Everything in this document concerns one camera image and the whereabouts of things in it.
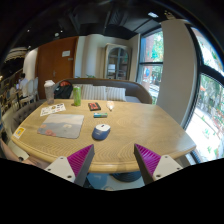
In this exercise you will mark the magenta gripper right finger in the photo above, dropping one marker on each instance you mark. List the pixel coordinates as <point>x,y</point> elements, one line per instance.
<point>153,166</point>

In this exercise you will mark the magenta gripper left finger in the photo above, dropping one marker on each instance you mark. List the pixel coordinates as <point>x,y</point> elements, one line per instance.
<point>75,167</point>

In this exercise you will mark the blue white computer mouse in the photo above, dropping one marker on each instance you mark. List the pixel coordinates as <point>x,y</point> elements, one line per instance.
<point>101,131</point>

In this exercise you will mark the grey printed mouse pad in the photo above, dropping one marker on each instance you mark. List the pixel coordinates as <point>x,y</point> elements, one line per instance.
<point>62,125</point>

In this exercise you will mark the small teal pack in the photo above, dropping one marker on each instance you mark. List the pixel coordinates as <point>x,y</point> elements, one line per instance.
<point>100,115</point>

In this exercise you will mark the white sticker sheet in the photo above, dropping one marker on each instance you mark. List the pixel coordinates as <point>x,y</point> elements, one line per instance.
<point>52,109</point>

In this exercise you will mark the black red small box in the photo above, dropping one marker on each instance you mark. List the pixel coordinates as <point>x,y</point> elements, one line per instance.
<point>94,106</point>

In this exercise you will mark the yellow sticker label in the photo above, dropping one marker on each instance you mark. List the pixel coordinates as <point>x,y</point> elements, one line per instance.
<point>18,133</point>

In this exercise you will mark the clear plastic wrapper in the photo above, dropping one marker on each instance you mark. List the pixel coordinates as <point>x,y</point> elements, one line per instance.
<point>110,105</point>

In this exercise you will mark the green drink bottle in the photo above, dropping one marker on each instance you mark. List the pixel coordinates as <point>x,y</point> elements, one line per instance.
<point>77,95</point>

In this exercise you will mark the striped cushion left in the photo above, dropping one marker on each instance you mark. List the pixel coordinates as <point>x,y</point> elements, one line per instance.
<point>90,92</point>

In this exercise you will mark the striped cushion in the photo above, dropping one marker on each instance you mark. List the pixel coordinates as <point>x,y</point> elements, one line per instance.
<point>116,94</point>
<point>90,92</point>

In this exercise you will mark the brown curved sofa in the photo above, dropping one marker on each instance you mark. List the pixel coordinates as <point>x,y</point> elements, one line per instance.
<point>132,88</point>

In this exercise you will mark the black red backpack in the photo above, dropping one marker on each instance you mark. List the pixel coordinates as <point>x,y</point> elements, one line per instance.
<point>63,91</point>

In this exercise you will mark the striped cushion right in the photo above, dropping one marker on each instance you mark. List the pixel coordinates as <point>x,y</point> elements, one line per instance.
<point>116,94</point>

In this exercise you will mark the clear shaker bottle white lid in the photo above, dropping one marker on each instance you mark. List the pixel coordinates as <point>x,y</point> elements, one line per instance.
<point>49,91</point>

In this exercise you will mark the person in white shirt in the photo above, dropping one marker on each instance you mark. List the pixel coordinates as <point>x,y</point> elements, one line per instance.
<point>23,81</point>

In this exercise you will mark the orange wooden door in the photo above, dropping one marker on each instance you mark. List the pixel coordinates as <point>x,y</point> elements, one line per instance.
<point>55,61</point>

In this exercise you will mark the glass door cabinet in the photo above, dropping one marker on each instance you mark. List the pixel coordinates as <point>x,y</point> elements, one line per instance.
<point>117,62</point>

